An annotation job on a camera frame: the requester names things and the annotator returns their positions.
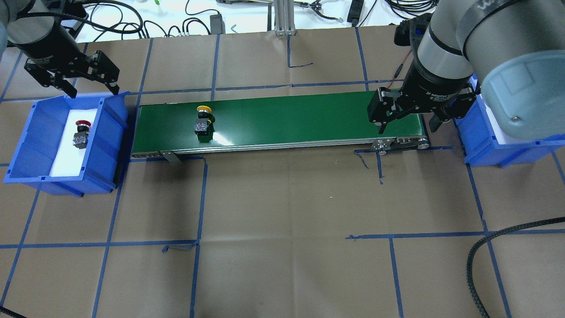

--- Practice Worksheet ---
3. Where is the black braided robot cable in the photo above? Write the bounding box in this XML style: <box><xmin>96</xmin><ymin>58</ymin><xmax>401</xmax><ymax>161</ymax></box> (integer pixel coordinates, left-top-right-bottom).
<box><xmin>466</xmin><ymin>216</ymin><xmax>565</xmax><ymax>318</ymax></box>

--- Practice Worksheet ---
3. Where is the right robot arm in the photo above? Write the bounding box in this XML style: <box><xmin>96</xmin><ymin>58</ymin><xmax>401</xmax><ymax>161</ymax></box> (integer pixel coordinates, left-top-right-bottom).
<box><xmin>367</xmin><ymin>0</ymin><xmax>565</xmax><ymax>140</ymax></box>

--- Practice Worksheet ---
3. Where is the red push button switch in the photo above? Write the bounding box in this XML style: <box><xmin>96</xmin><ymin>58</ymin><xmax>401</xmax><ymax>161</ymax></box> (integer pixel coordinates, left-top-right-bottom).
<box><xmin>72</xmin><ymin>120</ymin><xmax>91</xmax><ymax>149</ymax></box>

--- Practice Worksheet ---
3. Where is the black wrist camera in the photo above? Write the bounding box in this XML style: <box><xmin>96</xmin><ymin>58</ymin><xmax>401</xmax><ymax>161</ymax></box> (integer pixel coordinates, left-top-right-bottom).
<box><xmin>393</xmin><ymin>13</ymin><xmax>433</xmax><ymax>49</ymax></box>

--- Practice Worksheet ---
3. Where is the red black wire pair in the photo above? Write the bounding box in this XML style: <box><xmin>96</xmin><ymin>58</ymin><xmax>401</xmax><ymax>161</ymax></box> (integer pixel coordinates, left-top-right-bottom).
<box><xmin>388</xmin><ymin>49</ymin><xmax>413</xmax><ymax>91</ymax></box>

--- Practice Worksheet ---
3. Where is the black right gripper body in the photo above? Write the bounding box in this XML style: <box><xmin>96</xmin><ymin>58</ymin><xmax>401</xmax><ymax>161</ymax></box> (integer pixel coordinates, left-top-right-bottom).
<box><xmin>400</xmin><ymin>64</ymin><xmax>470</xmax><ymax>113</ymax></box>

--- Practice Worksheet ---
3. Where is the aluminium frame post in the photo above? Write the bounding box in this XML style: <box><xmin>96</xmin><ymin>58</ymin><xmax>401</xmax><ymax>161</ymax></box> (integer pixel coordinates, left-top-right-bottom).
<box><xmin>273</xmin><ymin>0</ymin><xmax>296</xmax><ymax>36</ymax></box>

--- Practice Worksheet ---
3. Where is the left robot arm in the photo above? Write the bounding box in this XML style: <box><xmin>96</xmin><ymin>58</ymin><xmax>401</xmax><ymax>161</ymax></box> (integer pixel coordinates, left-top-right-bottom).
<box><xmin>1</xmin><ymin>0</ymin><xmax>120</xmax><ymax>98</ymax></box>

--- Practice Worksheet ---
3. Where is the yellow push button switch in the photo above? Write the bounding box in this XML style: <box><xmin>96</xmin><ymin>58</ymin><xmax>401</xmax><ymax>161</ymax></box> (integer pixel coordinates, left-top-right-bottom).
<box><xmin>194</xmin><ymin>105</ymin><xmax>215</xmax><ymax>136</ymax></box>

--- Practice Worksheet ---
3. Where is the white foam pad bin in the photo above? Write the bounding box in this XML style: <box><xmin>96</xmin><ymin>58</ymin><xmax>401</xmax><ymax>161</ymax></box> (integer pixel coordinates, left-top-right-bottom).
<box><xmin>49</xmin><ymin>108</ymin><xmax>98</xmax><ymax>177</ymax></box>
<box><xmin>482</xmin><ymin>98</ymin><xmax>513</xmax><ymax>144</ymax></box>

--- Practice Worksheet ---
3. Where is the white foam pad left bin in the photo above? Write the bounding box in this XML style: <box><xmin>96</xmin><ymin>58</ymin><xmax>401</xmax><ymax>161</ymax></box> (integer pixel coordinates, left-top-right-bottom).
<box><xmin>49</xmin><ymin>108</ymin><xmax>98</xmax><ymax>177</ymax></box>

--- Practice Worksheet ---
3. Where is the black power adapter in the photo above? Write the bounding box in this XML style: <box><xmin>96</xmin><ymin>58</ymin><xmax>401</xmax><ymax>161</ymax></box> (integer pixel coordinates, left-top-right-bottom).
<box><xmin>209</xmin><ymin>14</ymin><xmax>226</xmax><ymax>34</ymax></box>

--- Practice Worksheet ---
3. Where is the blue left plastic bin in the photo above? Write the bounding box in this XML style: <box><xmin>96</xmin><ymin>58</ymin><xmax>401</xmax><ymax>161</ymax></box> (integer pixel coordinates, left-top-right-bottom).
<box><xmin>4</xmin><ymin>91</ymin><xmax>128</xmax><ymax>197</ymax></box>

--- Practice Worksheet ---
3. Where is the blue right plastic bin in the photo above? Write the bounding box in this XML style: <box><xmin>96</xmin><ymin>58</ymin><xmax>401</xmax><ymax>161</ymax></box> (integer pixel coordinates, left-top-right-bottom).
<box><xmin>455</xmin><ymin>73</ymin><xmax>565</xmax><ymax>167</ymax></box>

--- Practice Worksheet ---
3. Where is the blue plastic bin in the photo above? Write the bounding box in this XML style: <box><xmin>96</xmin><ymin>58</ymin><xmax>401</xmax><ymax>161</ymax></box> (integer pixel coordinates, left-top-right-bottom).
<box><xmin>455</xmin><ymin>73</ymin><xmax>565</xmax><ymax>167</ymax></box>
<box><xmin>4</xmin><ymin>91</ymin><xmax>128</xmax><ymax>197</ymax></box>

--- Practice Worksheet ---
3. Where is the white foam pad right bin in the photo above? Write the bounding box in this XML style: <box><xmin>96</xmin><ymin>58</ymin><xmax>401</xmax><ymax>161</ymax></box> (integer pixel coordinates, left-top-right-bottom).
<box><xmin>482</xmin><ymin>98</ymin><xmax>513</xmax><ymax>144</ymax></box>

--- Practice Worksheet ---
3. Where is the green conveyor belt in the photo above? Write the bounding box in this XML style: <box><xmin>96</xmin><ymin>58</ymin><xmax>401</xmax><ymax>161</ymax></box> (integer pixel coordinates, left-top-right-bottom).
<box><xmin>132</xmin><ymin>92</ymin><xmax>431</xmax><ymax>160</ymax></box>

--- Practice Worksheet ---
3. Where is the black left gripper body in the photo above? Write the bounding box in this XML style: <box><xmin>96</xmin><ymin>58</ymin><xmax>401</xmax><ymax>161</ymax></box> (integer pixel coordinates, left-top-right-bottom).
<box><xmin>24</xmin><ymin>42</ymin><xmax>89</xmax><ymax>80</ymax></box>

